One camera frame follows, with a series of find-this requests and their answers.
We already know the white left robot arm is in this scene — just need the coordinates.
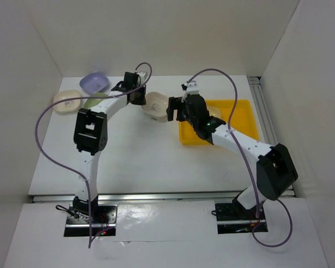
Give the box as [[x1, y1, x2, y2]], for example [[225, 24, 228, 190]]
[[73, 71, 148, 223]]

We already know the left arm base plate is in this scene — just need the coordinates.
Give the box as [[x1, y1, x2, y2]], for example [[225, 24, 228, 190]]
[[55, 203, 118, 237]]

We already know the yellow panda plate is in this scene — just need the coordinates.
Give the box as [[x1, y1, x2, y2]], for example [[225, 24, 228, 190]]
[[207, 106, 222, 119]]

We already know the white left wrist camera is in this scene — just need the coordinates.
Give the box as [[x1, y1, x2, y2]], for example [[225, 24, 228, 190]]
[[135, 71, 148, 85]]

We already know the aluminium side rail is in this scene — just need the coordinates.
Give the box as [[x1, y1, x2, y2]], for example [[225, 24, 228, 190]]
[[247, 75, 296, 198]]

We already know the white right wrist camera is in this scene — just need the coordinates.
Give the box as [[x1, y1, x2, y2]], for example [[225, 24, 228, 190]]
[[181, 80, 199, 98]]

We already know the cream panda plate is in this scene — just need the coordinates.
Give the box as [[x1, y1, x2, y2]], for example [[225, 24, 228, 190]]
[[53, 89, 82, 114], [142, 92, 169, 123]]

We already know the yellow plastic bin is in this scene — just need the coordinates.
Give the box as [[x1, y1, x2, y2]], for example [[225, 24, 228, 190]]
[[179, 99, 259, 146]]

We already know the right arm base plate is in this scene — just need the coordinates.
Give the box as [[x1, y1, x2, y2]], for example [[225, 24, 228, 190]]
[[211, 203, 268, 235]]

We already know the green panda plate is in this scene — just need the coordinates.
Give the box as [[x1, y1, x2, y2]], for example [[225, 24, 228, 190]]
[[83, 92, 108, 109]]

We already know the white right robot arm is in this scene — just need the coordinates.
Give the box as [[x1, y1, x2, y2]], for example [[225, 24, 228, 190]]
[[166, 94, 298, 219]]

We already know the aluminium table edge rail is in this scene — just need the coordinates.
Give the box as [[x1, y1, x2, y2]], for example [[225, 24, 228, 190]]
[[33, 191, 241, 203]]

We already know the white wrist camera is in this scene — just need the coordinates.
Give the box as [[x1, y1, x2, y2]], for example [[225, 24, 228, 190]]
[[135, 71, 148, 85], [181, 80, 199, 98]]

